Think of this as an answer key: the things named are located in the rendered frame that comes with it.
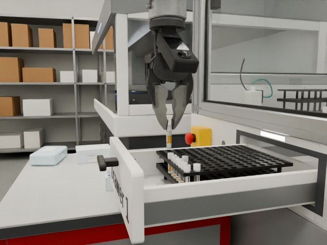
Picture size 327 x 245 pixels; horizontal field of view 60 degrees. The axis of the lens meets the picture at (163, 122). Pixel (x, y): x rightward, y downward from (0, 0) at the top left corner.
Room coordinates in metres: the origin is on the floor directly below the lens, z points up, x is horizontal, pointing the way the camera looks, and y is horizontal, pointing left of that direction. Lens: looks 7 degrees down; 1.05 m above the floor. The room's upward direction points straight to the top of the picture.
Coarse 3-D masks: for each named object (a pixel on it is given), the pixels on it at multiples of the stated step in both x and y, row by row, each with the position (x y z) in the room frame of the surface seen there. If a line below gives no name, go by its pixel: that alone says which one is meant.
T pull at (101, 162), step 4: (100, 156) 0.53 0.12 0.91; (100, 160) 0.50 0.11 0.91; (104, 160) 0.50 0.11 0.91; (108, 160) 0.50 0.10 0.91; (112, 160) 0.50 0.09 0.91; (116, 160) 0.50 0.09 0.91; (100, 164) 0.47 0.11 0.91; (104, 164) 0.48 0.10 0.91; (108, 164) 0.50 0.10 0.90; (112, 164) 0.50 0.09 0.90; (116, 164) 0.50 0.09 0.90; (100, 168) 0.47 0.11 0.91; (104, 168) 0.47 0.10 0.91
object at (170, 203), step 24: (240, 144) 0.72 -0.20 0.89; (144, 168) 0.65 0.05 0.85; (288, 168) 0.58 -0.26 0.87; (312, 168) 0.52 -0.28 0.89; (144, 192) 0.40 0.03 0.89; (168, 192) 0.41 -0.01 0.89; (192, 192) 0.42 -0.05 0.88; (216, 192) 0.44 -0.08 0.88; (240, 192) 0.45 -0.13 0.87; (264, 192) 0.46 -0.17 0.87; (288, 192) 0.47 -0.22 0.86; (312, 192) 0.49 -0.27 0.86; (144, 216) 0.40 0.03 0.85; (168, 216) 0.41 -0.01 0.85; (192, 216) 0.42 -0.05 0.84; (216, 216) 0.44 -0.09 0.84
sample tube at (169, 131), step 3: (168, 126) 0.56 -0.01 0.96; (171, 126) 0.57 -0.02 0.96; (168, 129) 0.56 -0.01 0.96; (171, 129) 0.57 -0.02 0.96; (168, 132) 0.56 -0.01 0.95; (171, 132) 0.57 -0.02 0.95; (168, 135) 0.57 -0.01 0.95; (171, 135) 0.57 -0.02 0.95; (168, 138) 0.57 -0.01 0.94; (171, 138) 0.57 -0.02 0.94; (168, 141) 0.57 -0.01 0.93; (171, 141) 0.57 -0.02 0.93; (168, 144) 0.57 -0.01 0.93; (168, 147) 0.57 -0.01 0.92
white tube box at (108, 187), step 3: (105, 171) 0.81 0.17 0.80; (105, 174) 0.77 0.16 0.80; (108, 174) 0.78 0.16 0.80; (105, 177) 0.74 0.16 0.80; (108, 177) 0.74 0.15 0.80; (105, 180) 0.74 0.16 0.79; (108, 180) 0.74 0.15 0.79; (105, 183) 0.74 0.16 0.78; (108, 183) 0.74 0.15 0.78; (105, 186) 0.75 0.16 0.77; (108, 186) 0.74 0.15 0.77; (111, 186) 0.74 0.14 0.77; (105, 189) 0.75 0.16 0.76; (108, 189) 0.74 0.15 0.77; (111, 189) 0.74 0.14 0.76
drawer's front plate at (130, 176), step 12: (120, 144) 0.56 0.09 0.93; (120, 156) 0.48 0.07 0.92; (120, 168) 0.48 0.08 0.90; (132, 168) 0.40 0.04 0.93; (120, 180) 0.49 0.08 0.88; (132, 180) 0.38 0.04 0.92; (120, 192) 0.49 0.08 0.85; (132, 192) 0.38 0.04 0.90; (120, 204) 0.49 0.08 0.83; (132, 204) 0.38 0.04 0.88; (132, 216) 0.38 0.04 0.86; (132, 228) 0.38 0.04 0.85; (132, 240) 0.38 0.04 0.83
